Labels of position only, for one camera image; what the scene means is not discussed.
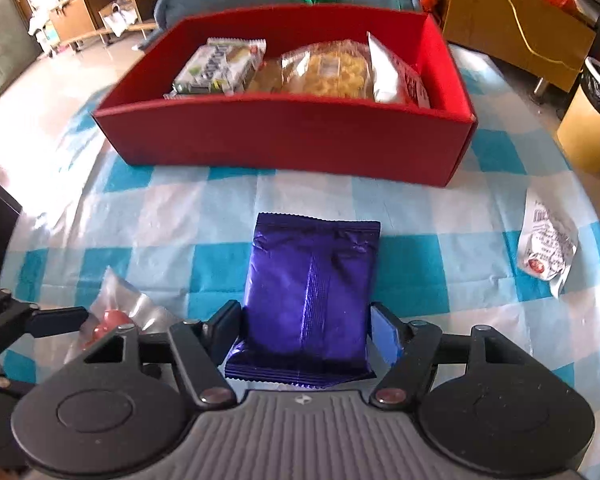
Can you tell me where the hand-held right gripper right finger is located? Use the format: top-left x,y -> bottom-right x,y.
370,302 -> 531,408

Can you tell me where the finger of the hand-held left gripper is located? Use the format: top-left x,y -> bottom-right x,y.
0,287 -> 90,356

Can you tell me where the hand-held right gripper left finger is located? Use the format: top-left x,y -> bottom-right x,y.
82,300 -> 242,407

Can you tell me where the clear sausage packet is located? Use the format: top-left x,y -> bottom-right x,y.
62,266 -> 182,366

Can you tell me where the purple foil snack packet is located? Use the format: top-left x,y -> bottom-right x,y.
224,212 -> 382,389

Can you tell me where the red cardboard box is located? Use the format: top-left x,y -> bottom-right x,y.
92,4 -> 478,190

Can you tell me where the orange brown snack packet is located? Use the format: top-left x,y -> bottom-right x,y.
245,57 -> 286,94

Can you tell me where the long white red snack packet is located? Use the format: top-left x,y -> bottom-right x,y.
367,32 -> 432,109

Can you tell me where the green white snack packet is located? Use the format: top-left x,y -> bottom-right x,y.
172,37 -> 267,97

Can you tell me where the clear packet of yellow crisps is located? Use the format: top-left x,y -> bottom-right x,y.
280,40 -> 374,100

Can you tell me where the blue white checkered tablecloth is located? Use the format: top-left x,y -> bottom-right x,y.
2,45 -> 600,480

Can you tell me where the red white printed snack packet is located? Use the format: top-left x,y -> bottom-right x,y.
516,187 -> 580,300

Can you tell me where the yellow trash bin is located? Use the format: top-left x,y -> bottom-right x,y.
556,56 -> 600,175

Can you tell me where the white bag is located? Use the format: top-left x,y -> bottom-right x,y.
102,2 -> 138,38

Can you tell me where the brown cardboard box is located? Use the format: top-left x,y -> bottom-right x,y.
442,0 -> 598,92

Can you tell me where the yellow cable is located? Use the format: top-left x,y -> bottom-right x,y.
479,0 -> 581,68

